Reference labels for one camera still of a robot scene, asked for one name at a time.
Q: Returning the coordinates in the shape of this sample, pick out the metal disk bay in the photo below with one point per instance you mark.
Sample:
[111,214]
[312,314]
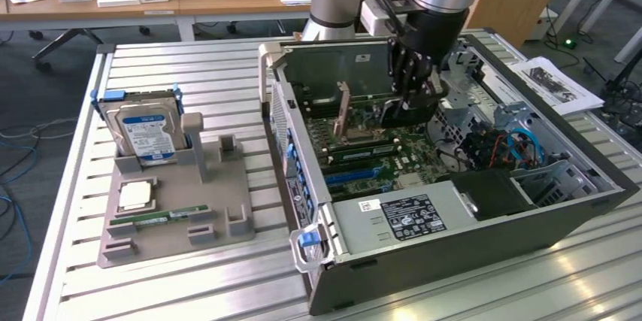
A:
[552,182]

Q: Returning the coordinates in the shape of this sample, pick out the printed paper stack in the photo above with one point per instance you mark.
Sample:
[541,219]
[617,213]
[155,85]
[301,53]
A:
[557,84]

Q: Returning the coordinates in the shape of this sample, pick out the green motherboard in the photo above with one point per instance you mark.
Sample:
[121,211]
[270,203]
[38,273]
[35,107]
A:
[426,155]

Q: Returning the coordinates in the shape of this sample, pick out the open dark PC case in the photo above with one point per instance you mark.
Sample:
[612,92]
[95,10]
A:
[452,261]

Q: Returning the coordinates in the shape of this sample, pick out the silver chipset heatsink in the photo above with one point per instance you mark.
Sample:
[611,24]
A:
[413,182]

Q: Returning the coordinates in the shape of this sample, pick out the black chair base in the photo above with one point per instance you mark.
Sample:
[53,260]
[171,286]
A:
[66,39]

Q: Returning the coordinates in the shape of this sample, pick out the silver CPU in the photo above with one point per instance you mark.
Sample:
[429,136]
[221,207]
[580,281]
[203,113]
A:
[137,197]

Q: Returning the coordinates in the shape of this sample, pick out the metal drive cage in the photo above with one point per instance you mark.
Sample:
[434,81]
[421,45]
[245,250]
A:
[466,110]

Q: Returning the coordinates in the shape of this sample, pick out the grey power supply unit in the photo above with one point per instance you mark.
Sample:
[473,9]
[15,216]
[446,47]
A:
[361,231]

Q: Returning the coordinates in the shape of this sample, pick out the white box with red button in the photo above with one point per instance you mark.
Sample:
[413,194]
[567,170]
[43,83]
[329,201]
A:
[540,29]

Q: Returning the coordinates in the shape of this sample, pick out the hard disk with blue caddy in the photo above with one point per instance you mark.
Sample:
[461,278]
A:
[146,137]

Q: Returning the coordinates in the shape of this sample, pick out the CPU socket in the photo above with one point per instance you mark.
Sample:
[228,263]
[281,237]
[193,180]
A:
[364,134]

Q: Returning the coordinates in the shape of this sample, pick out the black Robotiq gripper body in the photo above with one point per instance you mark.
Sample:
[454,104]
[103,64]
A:
[437,31]

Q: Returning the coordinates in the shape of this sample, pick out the RAM stick with white label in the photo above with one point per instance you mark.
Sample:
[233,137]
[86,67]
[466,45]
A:
[364,153]

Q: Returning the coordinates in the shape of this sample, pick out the device with green light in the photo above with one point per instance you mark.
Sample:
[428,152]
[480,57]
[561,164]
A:
[571,43]

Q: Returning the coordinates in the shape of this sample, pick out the blue case latch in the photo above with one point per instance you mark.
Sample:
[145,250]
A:
[308,239]

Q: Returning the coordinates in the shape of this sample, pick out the green RAM stick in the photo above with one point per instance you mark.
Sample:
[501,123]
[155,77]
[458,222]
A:
[161,216]

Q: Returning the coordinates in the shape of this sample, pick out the blue expansion slot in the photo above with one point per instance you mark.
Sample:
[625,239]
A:
[352,177]

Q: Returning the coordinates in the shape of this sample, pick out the graphics card with metal bracket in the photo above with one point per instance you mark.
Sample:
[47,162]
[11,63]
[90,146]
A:
[406,120]

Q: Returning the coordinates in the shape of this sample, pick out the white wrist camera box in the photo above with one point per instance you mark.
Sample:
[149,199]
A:
[374,16]

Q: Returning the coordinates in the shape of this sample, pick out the grey parts rack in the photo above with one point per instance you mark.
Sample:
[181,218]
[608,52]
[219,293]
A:
[170,185]

